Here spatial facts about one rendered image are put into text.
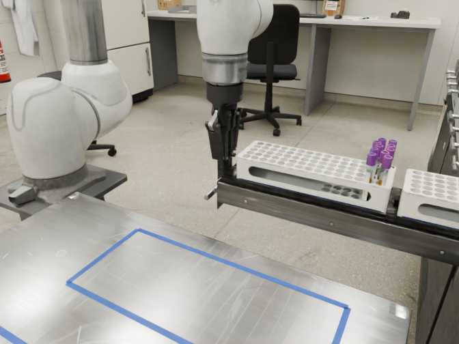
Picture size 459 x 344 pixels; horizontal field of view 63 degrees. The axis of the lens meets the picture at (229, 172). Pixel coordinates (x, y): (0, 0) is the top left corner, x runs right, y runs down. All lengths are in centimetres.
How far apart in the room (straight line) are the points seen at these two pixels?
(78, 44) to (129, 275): 70
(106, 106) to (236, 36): 50
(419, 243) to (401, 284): 115
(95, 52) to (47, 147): 29
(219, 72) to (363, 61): 360
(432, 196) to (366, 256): 128
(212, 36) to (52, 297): 49
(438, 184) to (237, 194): 37
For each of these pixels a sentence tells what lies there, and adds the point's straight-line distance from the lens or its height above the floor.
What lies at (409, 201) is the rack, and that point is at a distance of 70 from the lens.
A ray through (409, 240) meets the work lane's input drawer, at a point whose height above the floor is 78.
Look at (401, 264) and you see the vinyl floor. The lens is 197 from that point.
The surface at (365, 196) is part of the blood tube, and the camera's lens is 71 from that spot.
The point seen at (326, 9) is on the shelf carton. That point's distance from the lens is 403.
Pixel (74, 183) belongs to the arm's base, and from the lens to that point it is 102.
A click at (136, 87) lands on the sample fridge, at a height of 19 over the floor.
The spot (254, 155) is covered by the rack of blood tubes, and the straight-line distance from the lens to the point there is 76.
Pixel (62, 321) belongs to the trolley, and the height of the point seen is 82.
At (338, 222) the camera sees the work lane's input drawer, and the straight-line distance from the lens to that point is 72.
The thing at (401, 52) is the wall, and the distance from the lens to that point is 422.
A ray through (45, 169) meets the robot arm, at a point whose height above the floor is 78.
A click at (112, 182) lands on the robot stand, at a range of 105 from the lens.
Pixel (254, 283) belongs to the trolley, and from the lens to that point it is 52.
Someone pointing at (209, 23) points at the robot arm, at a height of 112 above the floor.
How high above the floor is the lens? 118
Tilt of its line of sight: 27 degrees down
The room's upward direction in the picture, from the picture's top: straight up
